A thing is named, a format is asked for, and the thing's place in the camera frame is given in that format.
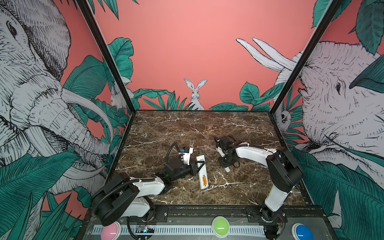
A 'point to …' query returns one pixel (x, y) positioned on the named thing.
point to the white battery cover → (227, 169)
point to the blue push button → (299, 231)
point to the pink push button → (111, 232)
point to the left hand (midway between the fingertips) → (205, 162)
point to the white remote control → (202, 172)
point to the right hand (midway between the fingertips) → (222, 161)
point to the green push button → (220, 226)
